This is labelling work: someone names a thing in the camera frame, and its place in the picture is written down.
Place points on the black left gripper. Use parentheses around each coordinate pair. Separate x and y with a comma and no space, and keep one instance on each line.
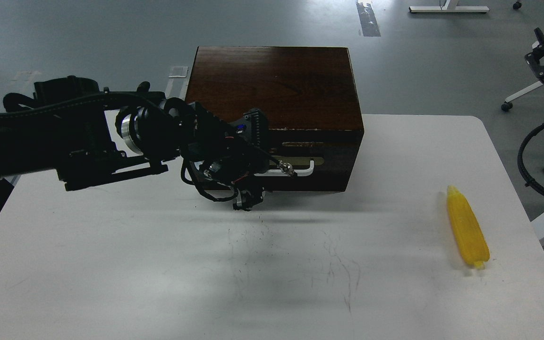
(228,154)

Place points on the wooden drawer with white handle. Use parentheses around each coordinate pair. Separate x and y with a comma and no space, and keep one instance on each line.
(310,165)

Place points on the yellow plastic corn cob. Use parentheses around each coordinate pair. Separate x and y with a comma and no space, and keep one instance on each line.
(466,229)

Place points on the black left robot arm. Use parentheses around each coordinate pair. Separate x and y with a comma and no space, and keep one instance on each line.
(93,137)

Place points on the dark wooden drawer cabinet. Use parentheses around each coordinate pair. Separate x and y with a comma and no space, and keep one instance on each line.
(309,96)

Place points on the white desk base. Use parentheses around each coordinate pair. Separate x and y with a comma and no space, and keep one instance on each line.
(449,6)

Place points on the grey floor tape strip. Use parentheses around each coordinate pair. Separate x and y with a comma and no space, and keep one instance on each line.
(368,22)

